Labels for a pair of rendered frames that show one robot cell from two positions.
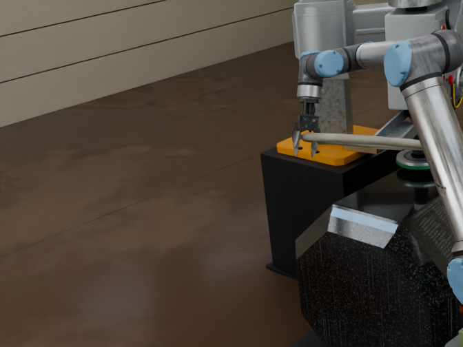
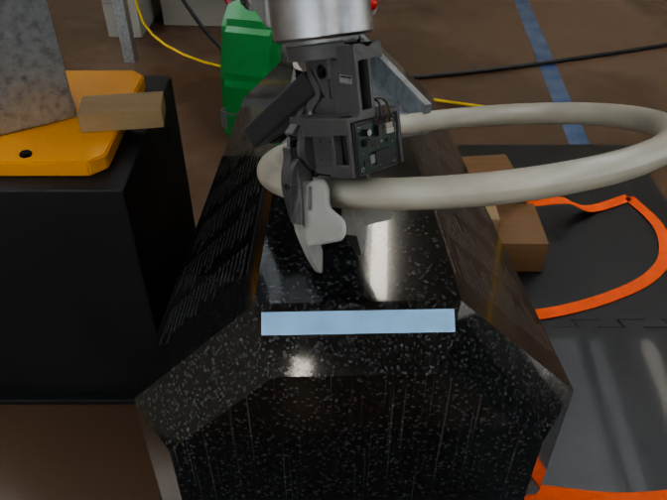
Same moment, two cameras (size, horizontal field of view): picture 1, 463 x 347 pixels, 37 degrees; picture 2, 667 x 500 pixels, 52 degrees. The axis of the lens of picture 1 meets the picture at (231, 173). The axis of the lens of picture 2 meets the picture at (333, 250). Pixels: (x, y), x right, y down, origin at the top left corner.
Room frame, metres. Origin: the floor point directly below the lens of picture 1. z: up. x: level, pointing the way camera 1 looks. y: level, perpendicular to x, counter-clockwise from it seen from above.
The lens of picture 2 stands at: (2.09, 0.13, 1.63)
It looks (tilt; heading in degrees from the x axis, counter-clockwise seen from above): 40 degrees down; 310
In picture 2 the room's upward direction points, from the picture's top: straight up
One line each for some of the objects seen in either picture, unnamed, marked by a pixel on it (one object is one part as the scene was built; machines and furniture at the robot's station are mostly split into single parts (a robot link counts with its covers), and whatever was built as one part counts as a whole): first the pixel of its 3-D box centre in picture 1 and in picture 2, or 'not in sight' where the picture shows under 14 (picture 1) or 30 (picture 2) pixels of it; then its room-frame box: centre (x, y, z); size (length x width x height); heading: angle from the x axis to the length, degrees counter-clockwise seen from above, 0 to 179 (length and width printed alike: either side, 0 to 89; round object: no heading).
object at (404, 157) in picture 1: (420, 156); not in sight; (2.99, -0.87, 0.89); 0.21 x 0.21 x 0.01
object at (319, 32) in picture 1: (364, 28); not in sight; (3.66, -0.79, 1.38); 0.74 x 0.34 x 0.25; 76
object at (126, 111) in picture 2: (364, 144); (122, 111); (3.48, -0.72, 0.81); 0.20 x 0.10 x 0.05; 48
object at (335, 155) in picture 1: (334, 141); (33, 116); (3.71, -0.59, 0.76); 0.49 x 0.49 x 0.05; 40
